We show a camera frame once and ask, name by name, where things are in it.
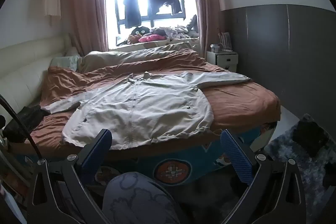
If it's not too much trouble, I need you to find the right hand-held gripper black cable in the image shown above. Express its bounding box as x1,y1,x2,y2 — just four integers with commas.
0,94,44,162

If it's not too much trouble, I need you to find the black plush toy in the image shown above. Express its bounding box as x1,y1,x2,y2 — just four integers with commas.
131,26,151,37

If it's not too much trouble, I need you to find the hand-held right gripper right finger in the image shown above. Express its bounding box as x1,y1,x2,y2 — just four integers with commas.
220,129,309,224

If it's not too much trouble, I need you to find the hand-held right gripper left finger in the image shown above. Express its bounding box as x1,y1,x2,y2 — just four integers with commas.
26,129,113,224

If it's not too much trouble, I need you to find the window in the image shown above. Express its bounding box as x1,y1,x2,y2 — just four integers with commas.
105,0,200,51

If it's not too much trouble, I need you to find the white nightstand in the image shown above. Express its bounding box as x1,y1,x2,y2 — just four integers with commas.
206,51,239,73

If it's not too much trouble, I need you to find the beige duvet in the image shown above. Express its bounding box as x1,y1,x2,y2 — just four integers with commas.
79,43,200,74

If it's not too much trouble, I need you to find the person's right leg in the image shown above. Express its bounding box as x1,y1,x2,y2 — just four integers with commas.
102,171,185,224

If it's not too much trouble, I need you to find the cream padded headboard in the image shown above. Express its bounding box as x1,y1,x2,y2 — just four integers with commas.
0,33,79,115

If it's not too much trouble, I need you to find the beige jacket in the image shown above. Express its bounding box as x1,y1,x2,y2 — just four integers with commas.
41,71,253,150

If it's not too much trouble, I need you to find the black hanging coat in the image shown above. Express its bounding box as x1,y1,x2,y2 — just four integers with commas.
123,0,143,29

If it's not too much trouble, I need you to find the black bag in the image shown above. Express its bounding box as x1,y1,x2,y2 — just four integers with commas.
292,121,329,159

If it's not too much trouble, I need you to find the white rack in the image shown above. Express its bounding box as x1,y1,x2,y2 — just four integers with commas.
219,32,233,50

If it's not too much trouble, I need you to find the dark cloth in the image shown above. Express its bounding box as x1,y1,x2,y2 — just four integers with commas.
3,105,51,138

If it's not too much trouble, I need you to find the pile of light clothes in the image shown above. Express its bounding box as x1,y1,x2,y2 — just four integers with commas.
151,26,198,41

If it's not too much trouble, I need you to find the light patterned pillow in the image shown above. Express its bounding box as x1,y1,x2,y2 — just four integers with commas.
50,55,82,72

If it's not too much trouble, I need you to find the grey cloth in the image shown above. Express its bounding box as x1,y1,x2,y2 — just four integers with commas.
185,14,198,35

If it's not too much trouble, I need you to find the pink cloth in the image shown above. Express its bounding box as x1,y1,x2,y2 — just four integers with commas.
138,34,167,43

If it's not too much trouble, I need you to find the bed with brown sheet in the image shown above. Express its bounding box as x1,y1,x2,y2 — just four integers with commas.
26,49,280,154

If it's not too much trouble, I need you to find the grey shaggy rug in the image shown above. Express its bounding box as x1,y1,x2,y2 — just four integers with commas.
262,114,336,214

